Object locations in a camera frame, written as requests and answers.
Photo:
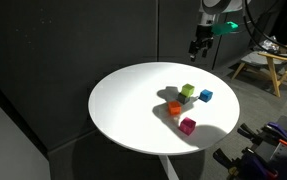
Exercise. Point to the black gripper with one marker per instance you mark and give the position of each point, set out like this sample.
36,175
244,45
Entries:
203,36

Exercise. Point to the lime green block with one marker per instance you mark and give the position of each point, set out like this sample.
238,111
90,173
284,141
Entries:
187,89

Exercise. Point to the blue block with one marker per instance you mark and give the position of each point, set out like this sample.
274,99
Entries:
205,95

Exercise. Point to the grey block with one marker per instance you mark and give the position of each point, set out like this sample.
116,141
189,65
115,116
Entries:
183,98

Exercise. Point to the orange block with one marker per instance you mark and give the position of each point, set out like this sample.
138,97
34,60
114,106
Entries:
174,107

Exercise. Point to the magenta block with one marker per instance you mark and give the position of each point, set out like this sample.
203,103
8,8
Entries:
187,126

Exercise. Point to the crumpled clear plastic bag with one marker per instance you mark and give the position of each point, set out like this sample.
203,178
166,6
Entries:
270,45

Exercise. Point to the wooden chair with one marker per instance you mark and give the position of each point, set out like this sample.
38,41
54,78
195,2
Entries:
276,63

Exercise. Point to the purple orange spring clamp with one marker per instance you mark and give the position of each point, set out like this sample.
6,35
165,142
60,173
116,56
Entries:
278,131
249,163

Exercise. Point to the white table base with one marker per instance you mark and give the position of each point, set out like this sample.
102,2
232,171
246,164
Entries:
169,166

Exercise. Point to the teal green wrist camera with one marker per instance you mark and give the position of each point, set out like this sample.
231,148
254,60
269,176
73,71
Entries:
224,28

